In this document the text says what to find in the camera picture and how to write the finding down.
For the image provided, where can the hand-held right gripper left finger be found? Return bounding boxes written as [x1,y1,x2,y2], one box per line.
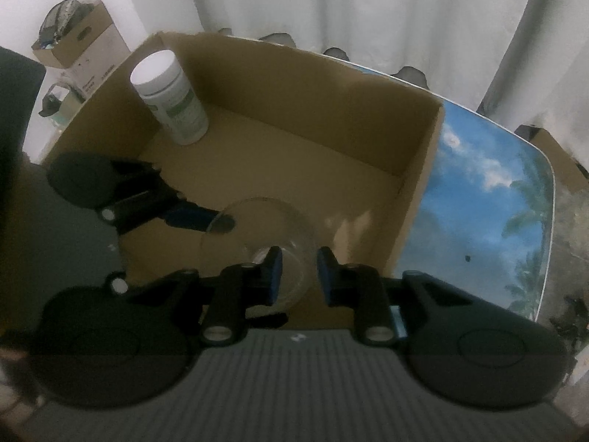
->
[105,245,283,346]

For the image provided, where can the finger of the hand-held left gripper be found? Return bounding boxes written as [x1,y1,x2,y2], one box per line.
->
[99,160,236,236]

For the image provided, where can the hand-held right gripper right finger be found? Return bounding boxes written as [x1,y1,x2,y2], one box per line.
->
[317,245,489,347]

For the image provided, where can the clear glass bowl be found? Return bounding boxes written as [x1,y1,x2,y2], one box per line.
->
[200,197,320,307]

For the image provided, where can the large brown cardboard box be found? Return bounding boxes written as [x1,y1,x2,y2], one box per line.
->
[40,31,445,330]

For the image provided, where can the white pill bottle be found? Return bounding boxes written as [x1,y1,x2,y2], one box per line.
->
[130,50,210,147]

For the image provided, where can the printed cardboard box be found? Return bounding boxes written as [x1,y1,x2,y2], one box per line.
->
[31,0,132,97]

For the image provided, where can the dark crumpled bags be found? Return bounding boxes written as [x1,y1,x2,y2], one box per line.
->
[39,0,99,49]

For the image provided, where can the flat cardboard piece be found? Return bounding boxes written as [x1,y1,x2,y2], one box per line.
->
[515,124,589,194]

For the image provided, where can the white curtain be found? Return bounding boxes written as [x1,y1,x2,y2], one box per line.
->
[188,0,589,148]

